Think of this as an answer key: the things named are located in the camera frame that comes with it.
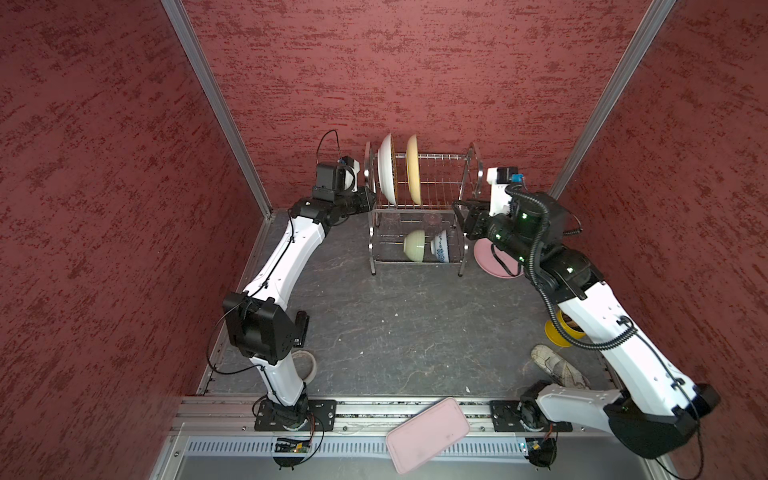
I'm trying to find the aluminium corner post left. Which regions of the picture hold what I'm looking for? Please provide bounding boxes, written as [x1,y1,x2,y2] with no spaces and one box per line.
[161,0,273,221]

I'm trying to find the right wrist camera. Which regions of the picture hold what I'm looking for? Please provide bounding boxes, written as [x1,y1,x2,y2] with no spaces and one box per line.
[486,167,524,217]

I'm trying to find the pink plate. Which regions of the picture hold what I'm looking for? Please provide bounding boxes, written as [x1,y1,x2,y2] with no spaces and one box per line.
[473,239,523,279]

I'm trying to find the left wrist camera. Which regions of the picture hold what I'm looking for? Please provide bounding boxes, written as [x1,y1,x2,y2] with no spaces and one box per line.
[338,156,360,192]

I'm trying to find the aluminium corner post right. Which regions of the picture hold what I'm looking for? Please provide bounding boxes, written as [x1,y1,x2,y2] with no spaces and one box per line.
[549,0,676,199]

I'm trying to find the black stapler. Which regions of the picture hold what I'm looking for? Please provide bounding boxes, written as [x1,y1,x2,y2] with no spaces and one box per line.
[294,310,310,348]

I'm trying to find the steel two-tier dish rack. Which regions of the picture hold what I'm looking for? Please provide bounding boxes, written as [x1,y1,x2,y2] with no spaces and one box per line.
[364,142,484,276]

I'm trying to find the masking tape roll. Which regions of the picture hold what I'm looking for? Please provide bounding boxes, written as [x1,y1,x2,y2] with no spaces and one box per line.
[291,349,318,385]

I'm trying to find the blue white porcelain bowl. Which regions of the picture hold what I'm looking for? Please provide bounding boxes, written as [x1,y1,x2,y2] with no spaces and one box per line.
[430,230,450,263]

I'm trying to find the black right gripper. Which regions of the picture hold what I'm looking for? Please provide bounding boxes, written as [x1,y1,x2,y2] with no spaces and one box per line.
[452,197,541,267]

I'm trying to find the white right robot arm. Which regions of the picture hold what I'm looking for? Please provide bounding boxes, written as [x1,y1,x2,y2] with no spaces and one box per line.
[453,191,720,459]

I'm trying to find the yellow plate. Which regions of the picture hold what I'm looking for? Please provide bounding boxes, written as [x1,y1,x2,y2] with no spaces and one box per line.
[406,135,422,206]

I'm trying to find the yellow pen cup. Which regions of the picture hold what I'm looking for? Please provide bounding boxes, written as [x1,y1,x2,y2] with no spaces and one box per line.
[544,310,585,348]

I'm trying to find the white patterned plate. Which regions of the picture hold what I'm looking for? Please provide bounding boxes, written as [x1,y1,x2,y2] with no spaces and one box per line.
[377,134,397,205]

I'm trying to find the pink tray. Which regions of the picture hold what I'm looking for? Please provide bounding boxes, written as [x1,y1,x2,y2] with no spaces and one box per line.
[385,398,470,475]

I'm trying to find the pale green bowl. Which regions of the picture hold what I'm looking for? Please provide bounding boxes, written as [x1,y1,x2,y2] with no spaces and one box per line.
[403,229,426,263]

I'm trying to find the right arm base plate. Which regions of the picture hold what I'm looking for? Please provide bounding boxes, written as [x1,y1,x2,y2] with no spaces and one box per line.
[489,400,573,434]

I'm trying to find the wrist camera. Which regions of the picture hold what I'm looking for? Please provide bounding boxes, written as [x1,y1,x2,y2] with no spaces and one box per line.
[486,167,524,217]
[338,156,360,192]

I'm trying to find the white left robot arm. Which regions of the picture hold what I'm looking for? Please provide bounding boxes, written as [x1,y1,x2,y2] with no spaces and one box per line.
[223,187,375,408]

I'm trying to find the aluminium corner post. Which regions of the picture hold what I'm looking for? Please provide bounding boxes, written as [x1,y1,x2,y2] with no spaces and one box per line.
[161,0,273,221]
[549,0,676,199]

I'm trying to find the aluminium front rail frame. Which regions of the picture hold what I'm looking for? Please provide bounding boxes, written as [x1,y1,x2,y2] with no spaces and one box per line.
[150,396,624,479]

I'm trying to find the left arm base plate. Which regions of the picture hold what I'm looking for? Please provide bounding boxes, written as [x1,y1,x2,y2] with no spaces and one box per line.
[254,399,338,433]

